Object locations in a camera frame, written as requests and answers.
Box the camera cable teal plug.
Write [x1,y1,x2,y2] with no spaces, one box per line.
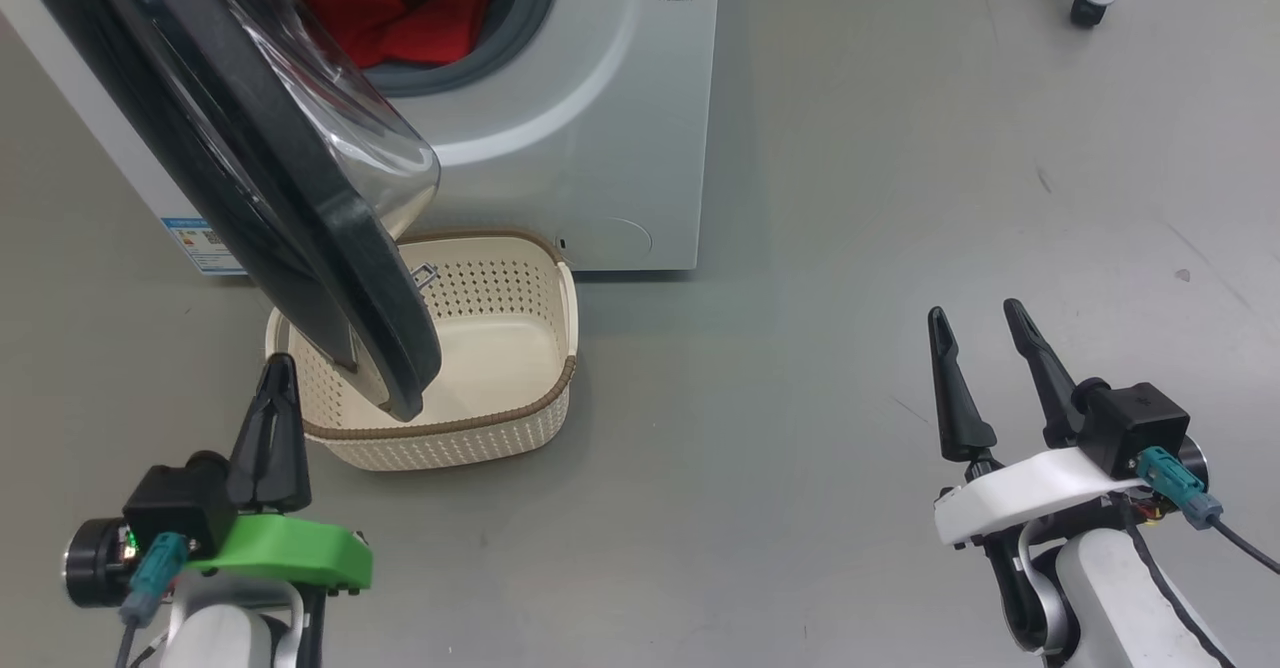
[113,533,191,668]
[1135,446,1280,576]

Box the right camera cable teal plug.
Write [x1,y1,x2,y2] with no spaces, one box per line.
[1135,446,1280,576]

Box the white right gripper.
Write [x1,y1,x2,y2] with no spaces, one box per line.
[928,298,1211,550]

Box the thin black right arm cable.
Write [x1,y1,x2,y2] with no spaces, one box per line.
[1110,493,1236,668]

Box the washing machine glass door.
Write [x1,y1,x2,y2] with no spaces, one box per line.
[8,0,444,424]

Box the white front-loading washing machine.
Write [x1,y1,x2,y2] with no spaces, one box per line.
[0,0,723,277]

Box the cream perforated basket brown rim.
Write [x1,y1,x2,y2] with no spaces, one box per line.
[265,228,581,472]

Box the blue energy label sticker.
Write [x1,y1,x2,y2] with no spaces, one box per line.
[160,216,249,277]

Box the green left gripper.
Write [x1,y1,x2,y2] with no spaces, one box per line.
[63,353,374,609]

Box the left camera cable teal plug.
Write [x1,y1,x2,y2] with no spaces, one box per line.
[113,533,191,668]

